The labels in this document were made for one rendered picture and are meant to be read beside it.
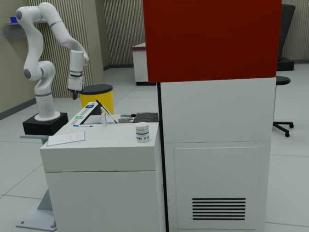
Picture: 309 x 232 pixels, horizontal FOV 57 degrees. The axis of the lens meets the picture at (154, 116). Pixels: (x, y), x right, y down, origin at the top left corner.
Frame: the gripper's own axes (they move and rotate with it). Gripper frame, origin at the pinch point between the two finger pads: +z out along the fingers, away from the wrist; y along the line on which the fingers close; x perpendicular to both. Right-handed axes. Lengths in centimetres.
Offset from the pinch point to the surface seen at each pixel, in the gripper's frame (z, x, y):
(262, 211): 54, 15, -140
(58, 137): 14.2, 36.7, -3.8
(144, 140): 2, 46, -54
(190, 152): 20, 16, -84
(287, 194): 75, -45, -185
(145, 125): -6, 45, -54
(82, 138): 11.0, 38.2, -18.9
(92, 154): 14, 50, -28
